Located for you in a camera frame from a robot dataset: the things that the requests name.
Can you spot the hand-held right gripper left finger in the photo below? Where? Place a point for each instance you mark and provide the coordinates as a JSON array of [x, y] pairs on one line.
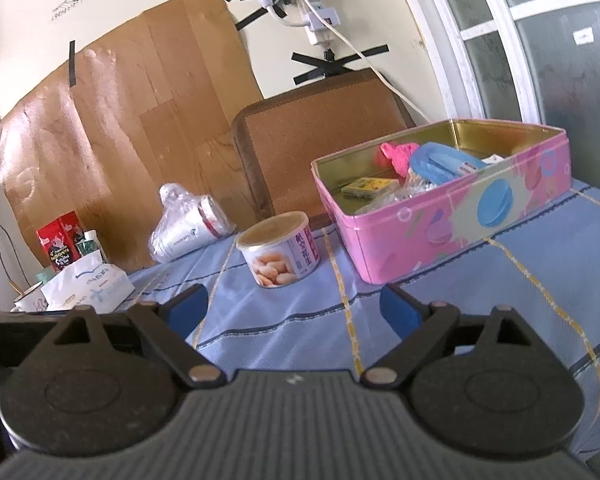
[[190, 306]]

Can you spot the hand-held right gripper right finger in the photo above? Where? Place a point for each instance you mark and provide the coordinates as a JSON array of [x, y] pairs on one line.
[[400, 311]]

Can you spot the pink tin box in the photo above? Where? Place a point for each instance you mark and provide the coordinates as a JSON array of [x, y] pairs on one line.
[[430, 240]]

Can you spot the white soft tissue pack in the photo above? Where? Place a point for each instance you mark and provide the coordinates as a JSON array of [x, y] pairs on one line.
[[87, 287]]

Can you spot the white mug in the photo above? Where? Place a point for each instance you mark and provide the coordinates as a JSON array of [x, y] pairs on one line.
[[27, 302]]

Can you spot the bagged stack of cups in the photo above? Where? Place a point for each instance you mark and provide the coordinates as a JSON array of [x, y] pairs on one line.
[[185, 232]]

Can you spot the red carton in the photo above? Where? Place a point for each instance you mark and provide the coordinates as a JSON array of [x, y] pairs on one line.
[[57, 247]]

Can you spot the blue striped cloth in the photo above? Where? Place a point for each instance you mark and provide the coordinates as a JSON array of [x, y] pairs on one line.
[[290, 320]]

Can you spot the round printed food can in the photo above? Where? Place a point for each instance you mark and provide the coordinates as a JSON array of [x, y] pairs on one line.
[[280, 255]]

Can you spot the clear plastic bag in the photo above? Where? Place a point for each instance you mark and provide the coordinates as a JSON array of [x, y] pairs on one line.
[[405, 196]]

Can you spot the small green white bottle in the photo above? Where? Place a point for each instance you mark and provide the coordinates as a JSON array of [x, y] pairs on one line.
[[87, 246]]

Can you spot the green patterned packet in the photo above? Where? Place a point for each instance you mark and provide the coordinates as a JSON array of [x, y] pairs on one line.
[[367, 186]]

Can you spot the blue plastic item in box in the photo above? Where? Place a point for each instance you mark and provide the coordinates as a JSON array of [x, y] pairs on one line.
[[440, 162]]

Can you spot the pink crumpled cloth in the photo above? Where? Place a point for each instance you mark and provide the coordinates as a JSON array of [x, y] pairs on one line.
[[399, 156]]

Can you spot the brown mesh chair back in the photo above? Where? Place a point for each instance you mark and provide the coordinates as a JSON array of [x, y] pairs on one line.
[[320, 150]]

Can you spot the brown cardboard sheet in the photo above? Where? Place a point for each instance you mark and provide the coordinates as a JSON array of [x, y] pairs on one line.
[[130, 85]]

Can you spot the black tape cross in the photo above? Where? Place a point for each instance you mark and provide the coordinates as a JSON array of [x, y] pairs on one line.
[[330, 67]]

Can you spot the white power strip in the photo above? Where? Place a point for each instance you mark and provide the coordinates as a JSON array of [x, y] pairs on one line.
[[314, 20]]

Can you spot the white charger block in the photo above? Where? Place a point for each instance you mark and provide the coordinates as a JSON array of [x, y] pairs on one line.
[[330, 14]]

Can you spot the white window sticker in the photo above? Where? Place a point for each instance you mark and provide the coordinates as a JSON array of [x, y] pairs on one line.
[[584, 36]]

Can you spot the white window frame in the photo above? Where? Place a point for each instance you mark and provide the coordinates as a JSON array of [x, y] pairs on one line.
[[500, 5]]

